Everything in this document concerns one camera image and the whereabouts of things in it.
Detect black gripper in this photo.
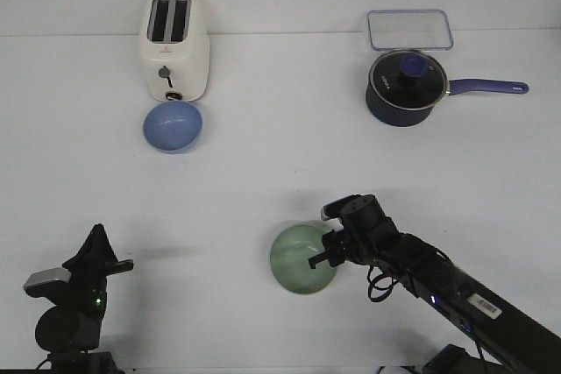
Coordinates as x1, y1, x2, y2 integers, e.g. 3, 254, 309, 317
62, 223, 134, 317
308, 194, 400, 269

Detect green plastic bowl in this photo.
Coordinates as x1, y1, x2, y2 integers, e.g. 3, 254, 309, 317
269, 223, 337, 294

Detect blue plastic bowl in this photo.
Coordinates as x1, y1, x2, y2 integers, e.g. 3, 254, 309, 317
142, 101, 203, 154

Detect glass pot lid blue knob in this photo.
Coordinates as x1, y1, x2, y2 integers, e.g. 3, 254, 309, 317
369, 50, 448, 111

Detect clear plastic food container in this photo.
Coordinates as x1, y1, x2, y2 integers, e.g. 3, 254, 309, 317
366, 9, 454, 52

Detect white two-slot toaster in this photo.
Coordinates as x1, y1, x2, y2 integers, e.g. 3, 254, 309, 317
138, 0, 210, 102

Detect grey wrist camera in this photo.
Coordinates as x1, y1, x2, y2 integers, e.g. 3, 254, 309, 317
320, 194, 360, 222
23, 267, 71, 298

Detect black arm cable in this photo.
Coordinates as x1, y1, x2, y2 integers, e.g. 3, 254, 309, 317
366, 265, 398, 303

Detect blue saucepan with handle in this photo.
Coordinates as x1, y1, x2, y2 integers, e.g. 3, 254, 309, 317
365, 49, 529, 127

